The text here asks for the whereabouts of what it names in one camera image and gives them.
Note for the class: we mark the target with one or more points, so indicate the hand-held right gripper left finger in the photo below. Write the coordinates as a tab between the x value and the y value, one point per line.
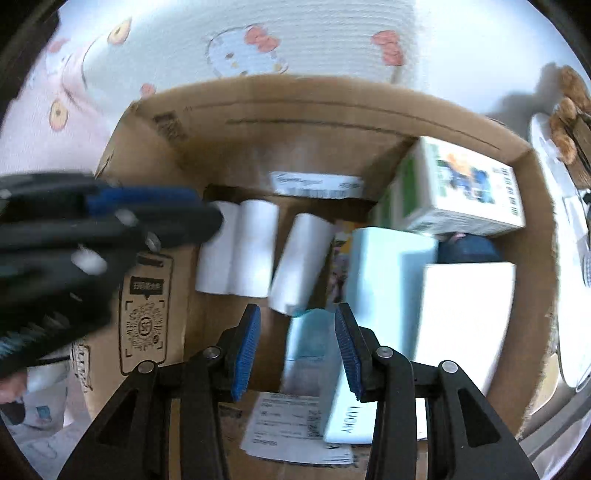
244	350

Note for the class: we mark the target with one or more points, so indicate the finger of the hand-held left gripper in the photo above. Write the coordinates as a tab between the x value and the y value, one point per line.
138	199
184	226

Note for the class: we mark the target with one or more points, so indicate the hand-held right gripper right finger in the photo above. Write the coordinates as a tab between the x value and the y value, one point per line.
348	350

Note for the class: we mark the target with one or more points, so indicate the light blue plastic bottle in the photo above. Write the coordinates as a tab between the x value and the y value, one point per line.
309	350

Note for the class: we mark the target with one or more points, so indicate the white thermal paper roll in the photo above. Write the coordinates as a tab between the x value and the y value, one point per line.
302	263
214	267
254	249

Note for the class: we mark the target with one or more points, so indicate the brown cardboard box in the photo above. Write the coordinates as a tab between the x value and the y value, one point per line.
300	120

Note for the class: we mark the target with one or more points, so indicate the colourful printed card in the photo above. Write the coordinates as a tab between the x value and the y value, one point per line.
340	267

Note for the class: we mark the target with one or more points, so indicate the light blue long box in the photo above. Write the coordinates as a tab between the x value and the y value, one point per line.
388	277

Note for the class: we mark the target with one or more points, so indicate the white shipping label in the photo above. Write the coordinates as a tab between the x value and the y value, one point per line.
286	424

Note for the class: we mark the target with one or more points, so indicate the white rectangular box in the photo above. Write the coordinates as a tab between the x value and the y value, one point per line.
466	323

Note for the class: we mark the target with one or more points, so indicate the pink printed pillow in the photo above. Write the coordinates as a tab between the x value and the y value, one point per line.
41	124

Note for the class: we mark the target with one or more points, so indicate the white label sticker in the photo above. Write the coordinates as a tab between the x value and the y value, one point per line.
318	182

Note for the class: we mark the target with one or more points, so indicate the dark blue item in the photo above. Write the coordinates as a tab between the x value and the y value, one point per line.
471	251

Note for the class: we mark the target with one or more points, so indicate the green and white carton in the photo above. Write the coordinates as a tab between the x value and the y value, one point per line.
461	203

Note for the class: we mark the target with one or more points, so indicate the white printed pillow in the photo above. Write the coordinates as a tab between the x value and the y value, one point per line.
323	41

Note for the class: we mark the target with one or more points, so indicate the brown teddy bear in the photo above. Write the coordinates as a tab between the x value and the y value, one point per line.
570	110

